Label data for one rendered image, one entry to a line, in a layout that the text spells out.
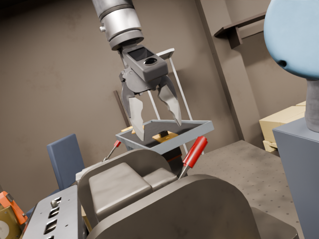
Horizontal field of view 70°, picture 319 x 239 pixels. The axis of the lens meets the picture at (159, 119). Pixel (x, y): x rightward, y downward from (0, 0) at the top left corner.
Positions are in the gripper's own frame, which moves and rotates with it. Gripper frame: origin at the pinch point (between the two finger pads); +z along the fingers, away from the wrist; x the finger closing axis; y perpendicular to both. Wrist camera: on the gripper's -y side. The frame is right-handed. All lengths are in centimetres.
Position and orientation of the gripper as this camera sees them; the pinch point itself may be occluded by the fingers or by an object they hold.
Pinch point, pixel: (161, 129)
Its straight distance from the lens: 47.4
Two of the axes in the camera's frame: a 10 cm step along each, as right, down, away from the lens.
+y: -2.5, -0.4, 9.7
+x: -9.1, 3.6, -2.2
